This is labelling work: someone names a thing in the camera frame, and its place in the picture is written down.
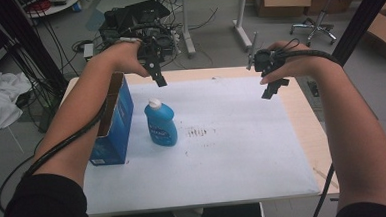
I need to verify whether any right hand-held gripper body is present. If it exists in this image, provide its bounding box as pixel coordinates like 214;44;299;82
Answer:
253;47;288;78

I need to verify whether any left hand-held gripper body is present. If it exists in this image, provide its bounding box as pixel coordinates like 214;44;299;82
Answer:
135;35;167;71

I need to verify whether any blue bottle with white cap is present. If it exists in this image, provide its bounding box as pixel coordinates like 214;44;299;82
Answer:
142;96;180;149

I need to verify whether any blue cardboard box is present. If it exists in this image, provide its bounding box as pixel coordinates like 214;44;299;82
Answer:
84;71;139;168

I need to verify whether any person's right hand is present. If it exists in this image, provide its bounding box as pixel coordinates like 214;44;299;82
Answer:
257;38;325;86

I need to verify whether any person's left hand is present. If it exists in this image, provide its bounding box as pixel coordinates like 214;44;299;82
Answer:
110;40;151;81

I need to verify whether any grey metal rod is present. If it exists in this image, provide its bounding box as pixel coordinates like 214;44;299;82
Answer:
243;31;261;72

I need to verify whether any black equipment on floor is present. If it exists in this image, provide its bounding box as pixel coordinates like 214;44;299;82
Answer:
96;0;183;62

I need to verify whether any white desk with legs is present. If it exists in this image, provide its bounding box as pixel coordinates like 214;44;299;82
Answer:
174;0;283;59

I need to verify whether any grey power adapter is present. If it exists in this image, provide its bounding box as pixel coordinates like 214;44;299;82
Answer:
82;43;95;59

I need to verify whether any brown cardboard box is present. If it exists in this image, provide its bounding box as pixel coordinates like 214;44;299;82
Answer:
254;0;313;20
363;0;386;68

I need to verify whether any office chair with metal base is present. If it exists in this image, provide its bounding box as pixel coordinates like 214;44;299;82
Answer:
287;0;366;48

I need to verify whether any white table mat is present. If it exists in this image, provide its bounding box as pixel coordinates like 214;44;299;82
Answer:
77;72;322;217

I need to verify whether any black metal stand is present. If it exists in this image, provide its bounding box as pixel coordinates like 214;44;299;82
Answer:
328;0;386;68

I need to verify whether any round white table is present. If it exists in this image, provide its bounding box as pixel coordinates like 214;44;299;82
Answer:
24;0;84;19

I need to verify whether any person's black right sleeve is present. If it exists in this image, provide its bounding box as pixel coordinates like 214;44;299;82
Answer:
332;201;386;217

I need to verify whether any person's black sleeve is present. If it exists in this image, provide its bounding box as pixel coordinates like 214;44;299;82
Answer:
0;170;91;217
332;201;386;217

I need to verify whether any white cloth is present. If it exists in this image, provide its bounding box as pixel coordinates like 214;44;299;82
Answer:
0;69;35;133

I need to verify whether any person's black left sleeve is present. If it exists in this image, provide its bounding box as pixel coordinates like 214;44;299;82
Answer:
0;170;91;217

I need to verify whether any white wrist strap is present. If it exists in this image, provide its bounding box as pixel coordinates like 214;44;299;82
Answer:
118;35;144;46

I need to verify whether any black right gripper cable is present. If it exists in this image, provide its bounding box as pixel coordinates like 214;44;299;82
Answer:
271;36;353;217

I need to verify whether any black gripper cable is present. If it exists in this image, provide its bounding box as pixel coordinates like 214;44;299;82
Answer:
271;36;353;217
0;99;114;215

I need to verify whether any black stand with cables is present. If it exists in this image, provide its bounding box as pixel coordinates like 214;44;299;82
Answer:
0;0;70;100

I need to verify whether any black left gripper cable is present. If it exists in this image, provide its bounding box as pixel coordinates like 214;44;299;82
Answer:
0;99;114;215

